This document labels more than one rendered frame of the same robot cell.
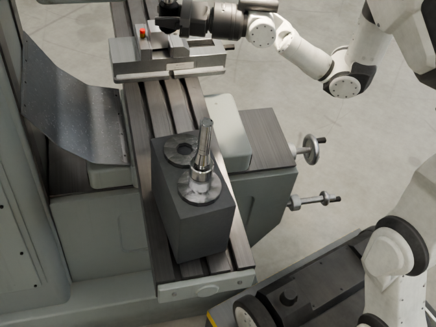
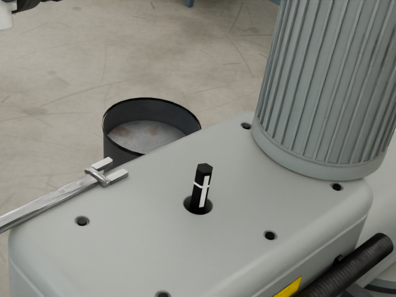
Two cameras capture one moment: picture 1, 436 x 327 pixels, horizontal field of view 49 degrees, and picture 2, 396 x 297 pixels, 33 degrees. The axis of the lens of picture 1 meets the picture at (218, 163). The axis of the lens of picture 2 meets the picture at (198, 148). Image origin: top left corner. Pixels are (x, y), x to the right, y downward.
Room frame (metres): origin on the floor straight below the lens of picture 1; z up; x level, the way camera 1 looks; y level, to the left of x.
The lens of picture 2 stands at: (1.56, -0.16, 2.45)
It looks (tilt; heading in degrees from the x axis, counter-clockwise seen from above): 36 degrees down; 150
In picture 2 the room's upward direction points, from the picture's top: 10 degrees clockwise
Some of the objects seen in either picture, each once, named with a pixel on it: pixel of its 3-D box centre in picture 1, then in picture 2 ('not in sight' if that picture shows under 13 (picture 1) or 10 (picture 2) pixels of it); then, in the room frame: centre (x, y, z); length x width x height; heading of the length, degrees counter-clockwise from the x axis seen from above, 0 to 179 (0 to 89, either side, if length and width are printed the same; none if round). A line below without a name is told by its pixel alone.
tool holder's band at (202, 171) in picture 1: (202, 165); not in sight; (0.58, 0.03, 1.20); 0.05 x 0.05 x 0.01
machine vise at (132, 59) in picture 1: (167, 49); not in sight; (1.18, 0.21, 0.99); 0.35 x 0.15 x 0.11; 111
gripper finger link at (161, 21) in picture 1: (167, 23); not in sight; (0.98, 0.17, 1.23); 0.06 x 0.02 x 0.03; 95
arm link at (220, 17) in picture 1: (205, 20); not in sight; (1.02, 0.08, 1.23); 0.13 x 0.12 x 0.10; 5
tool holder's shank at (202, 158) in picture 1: (204, 143); not in sight; (0.58, 0.03, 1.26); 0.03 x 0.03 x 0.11
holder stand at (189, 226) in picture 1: (189, 194); not in sight; (0.62, 0.05, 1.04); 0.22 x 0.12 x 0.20; 27
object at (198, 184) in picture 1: (200, 176); not in sight; (0.58, 0.03, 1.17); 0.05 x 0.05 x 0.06
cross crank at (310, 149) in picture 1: (301, 150); not in sight; (1.18, -0.29, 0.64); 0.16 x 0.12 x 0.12; 110
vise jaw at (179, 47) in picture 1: (176, 39); not in sight; (1.19, 0.18, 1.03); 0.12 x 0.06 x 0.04; 21
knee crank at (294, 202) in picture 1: (314, 199); not in sight; (1.06, -0.37, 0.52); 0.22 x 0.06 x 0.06; 110
